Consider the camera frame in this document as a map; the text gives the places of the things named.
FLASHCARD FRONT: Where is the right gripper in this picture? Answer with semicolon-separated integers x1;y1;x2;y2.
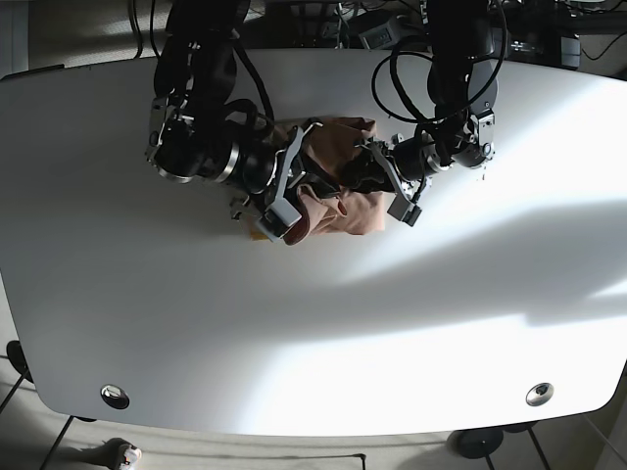
227;121;322;242

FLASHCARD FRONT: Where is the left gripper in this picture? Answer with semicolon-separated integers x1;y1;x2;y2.
354;134;430;227

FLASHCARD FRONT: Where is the peach T-shirt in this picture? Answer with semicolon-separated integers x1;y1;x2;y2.
283;117;385;246

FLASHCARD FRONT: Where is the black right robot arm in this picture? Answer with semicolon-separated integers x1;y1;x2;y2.
145;1;322;241

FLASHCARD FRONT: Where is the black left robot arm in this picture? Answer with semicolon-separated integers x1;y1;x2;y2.
342;1;507;226

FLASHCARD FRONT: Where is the grey multi-socket box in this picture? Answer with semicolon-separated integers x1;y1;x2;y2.
355;11;403;50

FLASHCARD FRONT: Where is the right silver table grommet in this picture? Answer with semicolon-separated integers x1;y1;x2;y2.
525;382;555;407

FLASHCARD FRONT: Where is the silver table grommet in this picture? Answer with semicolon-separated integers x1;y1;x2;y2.
525;382;555;407
100;384;130;410

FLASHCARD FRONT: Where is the left silver table grommet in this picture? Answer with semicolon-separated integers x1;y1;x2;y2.
100;384;130;410

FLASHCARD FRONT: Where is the black round stand base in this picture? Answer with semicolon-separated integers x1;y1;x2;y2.
455;428;504;459

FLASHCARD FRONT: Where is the white sneaker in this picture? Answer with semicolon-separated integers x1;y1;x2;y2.
114;443;143;470

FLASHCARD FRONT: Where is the left black table leg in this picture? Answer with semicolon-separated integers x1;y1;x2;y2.
38;415;74;470

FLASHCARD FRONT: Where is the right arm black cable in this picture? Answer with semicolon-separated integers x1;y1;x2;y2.
229;33;275;128

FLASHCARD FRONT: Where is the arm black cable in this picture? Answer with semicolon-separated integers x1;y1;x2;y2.
369;28;508;126
229;33;275;128

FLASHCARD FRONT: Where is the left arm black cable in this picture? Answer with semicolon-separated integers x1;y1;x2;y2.
369;28;508;126

